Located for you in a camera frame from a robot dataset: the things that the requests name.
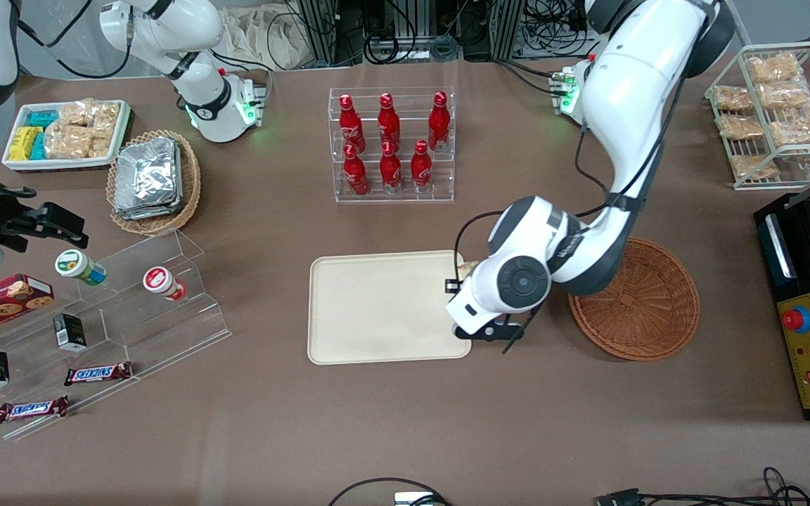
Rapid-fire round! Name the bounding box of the white snack tray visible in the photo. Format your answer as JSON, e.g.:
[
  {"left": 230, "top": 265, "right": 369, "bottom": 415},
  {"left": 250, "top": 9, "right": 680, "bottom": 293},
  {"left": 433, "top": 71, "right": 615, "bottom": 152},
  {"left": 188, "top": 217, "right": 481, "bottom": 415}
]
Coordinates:
[{"left": 1, "top": 100, "right": 131, "bottom": 173}]

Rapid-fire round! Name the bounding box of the beige plastic tray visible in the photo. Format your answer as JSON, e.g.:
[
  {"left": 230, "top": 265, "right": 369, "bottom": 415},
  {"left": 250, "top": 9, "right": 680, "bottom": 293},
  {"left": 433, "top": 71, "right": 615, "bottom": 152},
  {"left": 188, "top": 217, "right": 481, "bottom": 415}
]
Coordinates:
[{"left": 307, "top": 249, "right": 473, "bottom": 366}]

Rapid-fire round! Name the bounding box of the light wicker basket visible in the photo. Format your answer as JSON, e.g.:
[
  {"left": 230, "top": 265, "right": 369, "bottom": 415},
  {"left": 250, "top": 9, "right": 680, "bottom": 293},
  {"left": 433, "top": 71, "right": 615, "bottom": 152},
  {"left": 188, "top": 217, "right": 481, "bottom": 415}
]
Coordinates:
[{"left": 106, "top": 129, "right": 202, "bottom": 236}]

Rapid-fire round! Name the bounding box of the brown wicker basket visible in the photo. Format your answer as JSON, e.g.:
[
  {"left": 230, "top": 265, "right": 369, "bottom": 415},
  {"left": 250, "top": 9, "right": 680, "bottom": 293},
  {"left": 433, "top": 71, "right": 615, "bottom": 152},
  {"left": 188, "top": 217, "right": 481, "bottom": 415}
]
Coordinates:
[{"left": 568, "top": 238, "right": 701, "bottom": 363}]

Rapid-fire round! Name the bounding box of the green lid cup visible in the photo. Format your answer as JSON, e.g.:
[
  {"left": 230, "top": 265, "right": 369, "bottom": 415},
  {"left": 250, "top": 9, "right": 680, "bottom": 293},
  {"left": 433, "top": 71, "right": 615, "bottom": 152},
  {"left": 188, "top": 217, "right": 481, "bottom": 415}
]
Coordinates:
[{"left": 54, "top": 249, "right": 107, "bottom": 286}]

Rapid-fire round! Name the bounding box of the yellow snack pack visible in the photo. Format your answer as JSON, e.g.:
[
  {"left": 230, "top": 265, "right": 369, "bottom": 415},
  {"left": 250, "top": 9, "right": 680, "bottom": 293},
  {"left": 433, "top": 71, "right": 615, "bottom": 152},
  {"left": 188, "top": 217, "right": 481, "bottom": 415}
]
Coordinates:
[{"left": 10, "top": 126, "right": 41, "bottom": 161}]

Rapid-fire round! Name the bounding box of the silver foil pack stack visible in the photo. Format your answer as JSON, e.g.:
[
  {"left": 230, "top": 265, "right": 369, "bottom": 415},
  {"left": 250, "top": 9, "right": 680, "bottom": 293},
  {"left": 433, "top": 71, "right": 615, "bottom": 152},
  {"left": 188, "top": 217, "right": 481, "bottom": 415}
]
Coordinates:
[{"left": 113, "top": 137, "right": 183, "bottom": 221}]

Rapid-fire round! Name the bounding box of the red plaid cookie box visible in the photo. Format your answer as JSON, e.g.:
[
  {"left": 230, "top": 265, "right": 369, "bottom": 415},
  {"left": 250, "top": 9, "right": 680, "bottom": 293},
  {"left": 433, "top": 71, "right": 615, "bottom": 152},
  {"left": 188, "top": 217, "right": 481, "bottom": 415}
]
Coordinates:
[{"left": 0, "top": 273, "right": 55, "bottom": 344}]

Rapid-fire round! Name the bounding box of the clear acrylic bottle rack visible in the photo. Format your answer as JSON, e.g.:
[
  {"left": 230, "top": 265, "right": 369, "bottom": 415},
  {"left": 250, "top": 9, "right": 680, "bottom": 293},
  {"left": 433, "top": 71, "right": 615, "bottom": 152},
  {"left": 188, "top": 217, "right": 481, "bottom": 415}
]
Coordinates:
[{"left": 328, "top": 86, "right": 456, "bottom": 205}]

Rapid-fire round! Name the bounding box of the red lid cup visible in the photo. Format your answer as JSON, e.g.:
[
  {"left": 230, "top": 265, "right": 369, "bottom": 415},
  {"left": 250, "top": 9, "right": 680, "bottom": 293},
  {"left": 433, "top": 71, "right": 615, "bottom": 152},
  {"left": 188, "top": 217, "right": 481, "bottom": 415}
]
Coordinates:
[{"left": 143, "top": 266, "right": 188, "bottom": 301}]

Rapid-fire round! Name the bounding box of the red cola bottle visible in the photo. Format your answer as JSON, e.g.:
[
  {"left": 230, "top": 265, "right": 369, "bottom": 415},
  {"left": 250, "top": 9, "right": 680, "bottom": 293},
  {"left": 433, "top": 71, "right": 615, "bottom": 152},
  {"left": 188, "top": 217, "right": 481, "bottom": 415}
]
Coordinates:
[
  {"left": 411, "top": 139, "right": 433, "bottom": 193},
  {"left": 427, "top": 91, "right": 451, "bottom": 152},
  {"left": 338, "top": 93, "right": 366, "bottom": 152},
  {"left": 378, "top": 92, "right": 401, "bottom": 148},
  {"left": 343, "top": 144, "right": 370, "bottom": 196},
  {"left": 380, "top": 141, "right": 403, "bottom": 195}
]

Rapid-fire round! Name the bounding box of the clear acrylic stepped shelf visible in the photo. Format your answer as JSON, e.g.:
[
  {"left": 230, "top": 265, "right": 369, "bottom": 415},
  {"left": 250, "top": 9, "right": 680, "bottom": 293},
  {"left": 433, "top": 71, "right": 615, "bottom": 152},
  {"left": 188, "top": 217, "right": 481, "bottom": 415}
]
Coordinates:
[{"left": 0, "top": 228, "right": 232, "bottom": 442}]

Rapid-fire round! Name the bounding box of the Snickers chocolate bar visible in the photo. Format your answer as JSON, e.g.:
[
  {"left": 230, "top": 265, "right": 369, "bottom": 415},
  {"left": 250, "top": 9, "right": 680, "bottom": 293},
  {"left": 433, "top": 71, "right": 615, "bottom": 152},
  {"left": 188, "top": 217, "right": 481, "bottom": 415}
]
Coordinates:
[
  {"left": 0, "top": 396, "right": 70, "bottom": 424},
  {"left": 64, "top": 361, "right": 133, "bottom": 387}
]

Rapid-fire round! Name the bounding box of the beige cloth bag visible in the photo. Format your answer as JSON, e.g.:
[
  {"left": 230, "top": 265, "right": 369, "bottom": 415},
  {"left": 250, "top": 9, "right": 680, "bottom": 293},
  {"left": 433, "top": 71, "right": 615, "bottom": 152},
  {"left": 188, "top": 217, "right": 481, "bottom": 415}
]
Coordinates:
[{"left": 221, "top": 6, "right": 316, "bottom": 71}]

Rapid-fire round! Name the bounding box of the black yellow control box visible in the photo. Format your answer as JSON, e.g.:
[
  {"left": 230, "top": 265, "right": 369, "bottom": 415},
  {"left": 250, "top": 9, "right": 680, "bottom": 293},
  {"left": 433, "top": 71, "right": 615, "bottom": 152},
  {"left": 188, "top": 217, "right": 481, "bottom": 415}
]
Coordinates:
[{"left": 754, "top": 193, "right": 810, "bottom": 422}]

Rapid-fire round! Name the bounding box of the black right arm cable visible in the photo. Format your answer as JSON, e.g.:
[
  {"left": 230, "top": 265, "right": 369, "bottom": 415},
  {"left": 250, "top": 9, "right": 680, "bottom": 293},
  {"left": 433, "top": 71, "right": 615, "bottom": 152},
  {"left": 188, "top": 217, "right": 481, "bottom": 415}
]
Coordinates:
[{"left": 15, "top": 18, "right": 135, "bottom": 79}]

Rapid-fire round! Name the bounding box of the black looped cable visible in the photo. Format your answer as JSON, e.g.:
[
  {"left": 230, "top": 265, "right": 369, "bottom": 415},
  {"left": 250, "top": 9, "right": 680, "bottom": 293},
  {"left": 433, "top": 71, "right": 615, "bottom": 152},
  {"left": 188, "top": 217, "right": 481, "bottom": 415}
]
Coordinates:
[{"left": 328, "top": 478, "right": 451, "bottom": 506}]

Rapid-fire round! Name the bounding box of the aluminium frame post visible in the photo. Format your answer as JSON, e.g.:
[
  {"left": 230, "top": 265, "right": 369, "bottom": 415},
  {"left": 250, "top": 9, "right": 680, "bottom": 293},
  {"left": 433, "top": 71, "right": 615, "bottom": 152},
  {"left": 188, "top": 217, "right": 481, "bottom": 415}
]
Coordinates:
[
  {"left": 489, "top": 0, "right": 527, "bottom": 60},
  {"left": 298, "top": 0, "right": 349, "bottom": 67}
]

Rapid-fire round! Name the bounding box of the black cable with connector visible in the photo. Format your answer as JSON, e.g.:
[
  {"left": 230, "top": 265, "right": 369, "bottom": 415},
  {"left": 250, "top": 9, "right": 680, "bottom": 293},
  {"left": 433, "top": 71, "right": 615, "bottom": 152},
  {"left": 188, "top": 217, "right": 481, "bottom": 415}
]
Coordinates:
[{"left": 596, "top": 488, "right": 810, "bottom": 506}]

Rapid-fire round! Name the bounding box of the black cable bundle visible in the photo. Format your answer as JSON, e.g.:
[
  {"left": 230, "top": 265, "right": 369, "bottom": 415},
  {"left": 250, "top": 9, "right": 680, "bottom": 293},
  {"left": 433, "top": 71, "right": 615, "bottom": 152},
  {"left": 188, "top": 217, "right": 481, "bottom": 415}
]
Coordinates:
[{"left": 525, "top": 0, "right": 592, "bottom": 56}]

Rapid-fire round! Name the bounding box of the white wire rack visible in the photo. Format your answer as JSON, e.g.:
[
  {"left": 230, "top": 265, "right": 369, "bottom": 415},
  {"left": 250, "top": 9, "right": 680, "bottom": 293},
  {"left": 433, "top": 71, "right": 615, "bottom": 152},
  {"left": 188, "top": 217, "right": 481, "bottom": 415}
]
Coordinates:
[{"left": 704, "top": 41, "right": 810, "bottom": 192}]

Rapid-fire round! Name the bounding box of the black tangled cable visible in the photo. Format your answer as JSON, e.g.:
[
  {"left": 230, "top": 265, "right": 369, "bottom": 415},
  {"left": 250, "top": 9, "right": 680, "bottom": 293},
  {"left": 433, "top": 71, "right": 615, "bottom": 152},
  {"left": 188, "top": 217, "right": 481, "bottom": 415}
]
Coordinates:
[{"left": 762, "top": 466, "right": 810, "bottom": 506}]

